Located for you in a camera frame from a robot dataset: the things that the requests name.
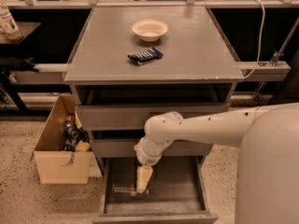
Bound metal clamp rod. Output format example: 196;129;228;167
268;17;299;66

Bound grey drawer cabinet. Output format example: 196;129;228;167
62;5;246;224

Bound black office chair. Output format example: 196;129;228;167
268;50;299;105

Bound white cable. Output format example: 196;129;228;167
243;0;266;80

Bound grey top drawer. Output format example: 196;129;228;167
76;103;229;131

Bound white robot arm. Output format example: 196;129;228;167
135;103;299;224

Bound grey bottom drawer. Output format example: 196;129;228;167
93;157;218;224

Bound dark cans in box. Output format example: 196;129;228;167
64;122;89;151

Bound clear plastic water bottle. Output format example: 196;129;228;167
112;184;150;197

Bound grey middle drawer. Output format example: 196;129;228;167
91;139;212;158

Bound green labelled bottle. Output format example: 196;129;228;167
0;1;22;40

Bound cardboard box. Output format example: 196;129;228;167
33;94;92;184

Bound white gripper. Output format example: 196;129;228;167
134;136;164;193

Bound yellow sponge in box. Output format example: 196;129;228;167
75;140;91;152

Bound white paper bowl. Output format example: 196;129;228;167
132;20;168;42

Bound grey drawer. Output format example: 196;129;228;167
76;103;229;131
93;157;218;224
91;139;212;158

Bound dark side table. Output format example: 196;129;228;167
0;21;40;114

